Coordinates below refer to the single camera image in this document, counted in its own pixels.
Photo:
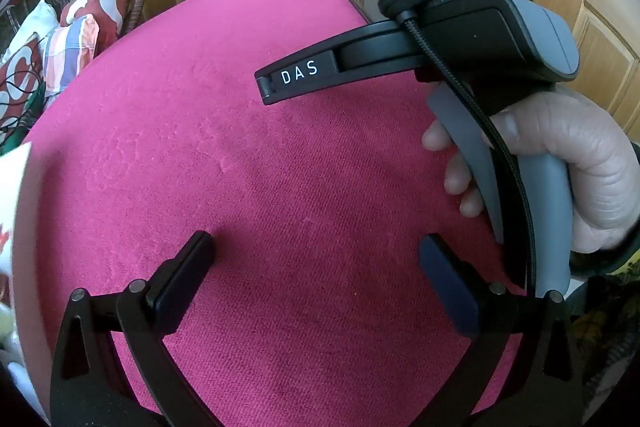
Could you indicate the white-bordered red patterned pillow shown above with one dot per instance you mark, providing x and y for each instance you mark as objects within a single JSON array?
[{"x": 20, "y": 72}]

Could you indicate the person's dark floral clothing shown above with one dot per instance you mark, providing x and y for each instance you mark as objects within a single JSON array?
[{"x": 610, "y": 332}]

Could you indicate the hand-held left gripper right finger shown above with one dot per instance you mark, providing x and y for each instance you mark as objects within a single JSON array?
[{"x": 445, "y": 277}]

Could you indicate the plaid pillow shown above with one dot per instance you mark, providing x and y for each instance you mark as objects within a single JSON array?
[{"x": 65, "y": 52}]

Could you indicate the magenta tablecloth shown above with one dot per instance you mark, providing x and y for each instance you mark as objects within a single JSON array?
[{"x": 250, "y": 182}]

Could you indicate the green cushion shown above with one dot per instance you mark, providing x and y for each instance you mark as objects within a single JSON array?
[{"x": 27, "y": 127}]

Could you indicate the person's right hand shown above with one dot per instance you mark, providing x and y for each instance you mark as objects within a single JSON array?
[{"x": 590, "y": 157}]

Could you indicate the round red white cushion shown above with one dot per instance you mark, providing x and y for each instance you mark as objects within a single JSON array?
[{"x": 100, "y": 7}]

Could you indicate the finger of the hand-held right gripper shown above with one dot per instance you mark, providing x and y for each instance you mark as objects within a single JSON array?
[{"x": 300, "y": 74}]

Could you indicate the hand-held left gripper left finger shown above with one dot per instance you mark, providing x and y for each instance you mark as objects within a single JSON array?
[{"x": 182, "y": 272}]

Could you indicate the black smartphone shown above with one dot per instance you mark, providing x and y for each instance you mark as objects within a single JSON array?
[{"x": 367, "y": 7}]

